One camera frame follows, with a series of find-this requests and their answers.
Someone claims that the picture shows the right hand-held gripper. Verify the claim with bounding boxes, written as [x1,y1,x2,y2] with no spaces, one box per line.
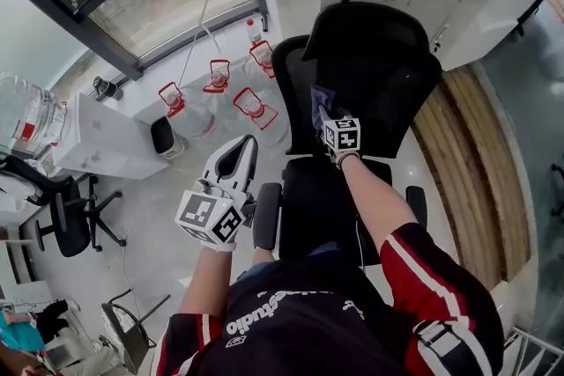
[315,104,361,155]

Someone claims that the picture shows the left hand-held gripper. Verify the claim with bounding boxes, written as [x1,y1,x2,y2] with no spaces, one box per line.
[174,135,260,251]

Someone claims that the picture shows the grey cloth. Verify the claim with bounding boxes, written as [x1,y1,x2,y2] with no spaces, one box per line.
[310,85,349,133]

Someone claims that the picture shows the person's left forearm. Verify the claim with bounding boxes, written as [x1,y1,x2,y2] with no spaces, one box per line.
[178,249,234,318]

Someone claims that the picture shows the person's right forearm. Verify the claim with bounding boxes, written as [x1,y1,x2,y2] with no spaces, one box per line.
[338,156,419,243]

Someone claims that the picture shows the small black white trash bin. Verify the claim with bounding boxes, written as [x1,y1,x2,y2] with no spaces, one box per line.
[149,116,185,160]

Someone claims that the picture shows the white wristband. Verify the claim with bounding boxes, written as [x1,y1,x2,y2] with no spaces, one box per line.
[201,240,238,253]

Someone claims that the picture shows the small bottle with red cap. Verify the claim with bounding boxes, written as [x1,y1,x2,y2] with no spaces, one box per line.
[245,18,263,46]

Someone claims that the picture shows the white water dispenser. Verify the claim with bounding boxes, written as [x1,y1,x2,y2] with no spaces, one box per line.
[51,92,171,181]

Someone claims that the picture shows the black cylindrical object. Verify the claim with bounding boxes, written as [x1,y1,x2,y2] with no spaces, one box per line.
[92,76,124,101]

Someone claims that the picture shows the wooden step platform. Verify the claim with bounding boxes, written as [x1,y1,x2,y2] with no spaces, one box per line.
[412,65,532,291]

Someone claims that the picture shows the person's black red jersey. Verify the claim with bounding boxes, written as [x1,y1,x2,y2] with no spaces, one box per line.
[149,222,506,376]

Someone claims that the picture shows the black stool with patterned cushion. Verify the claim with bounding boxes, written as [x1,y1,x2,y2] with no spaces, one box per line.
[100,288,172,375]

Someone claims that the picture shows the white box cabinet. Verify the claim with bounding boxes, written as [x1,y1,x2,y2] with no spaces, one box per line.
[434,0,554,72]

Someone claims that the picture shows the large clear water jug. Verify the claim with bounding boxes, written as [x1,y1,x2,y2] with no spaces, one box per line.
[0,72,70,149]

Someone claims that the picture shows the white metal rack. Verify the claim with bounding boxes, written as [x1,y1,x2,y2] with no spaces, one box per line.
[501,325,564,376]

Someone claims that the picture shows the clear bottle with red handle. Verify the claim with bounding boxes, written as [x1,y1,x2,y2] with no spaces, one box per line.
[232,86,290,146]
[202,59,233,120]
[158,81,217,140]
[244,40,277,80]

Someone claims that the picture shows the white window cord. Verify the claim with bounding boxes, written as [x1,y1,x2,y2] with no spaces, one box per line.
[178,0,239,89]

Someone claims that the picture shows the black window frame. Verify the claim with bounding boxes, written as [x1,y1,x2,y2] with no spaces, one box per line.
[0,0,270,80]

